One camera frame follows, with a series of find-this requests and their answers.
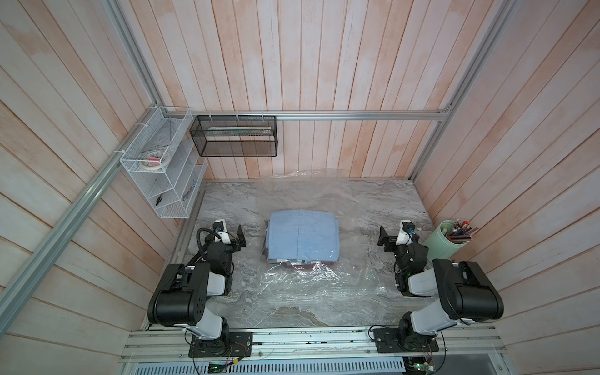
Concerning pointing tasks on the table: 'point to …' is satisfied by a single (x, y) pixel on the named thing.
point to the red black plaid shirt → (298, 263)
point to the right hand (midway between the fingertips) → (393, 225)
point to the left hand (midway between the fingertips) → (229, 228)
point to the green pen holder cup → (437, 244)
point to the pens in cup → (460, 232)
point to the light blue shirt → (303, 235)
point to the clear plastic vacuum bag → (320, 190)
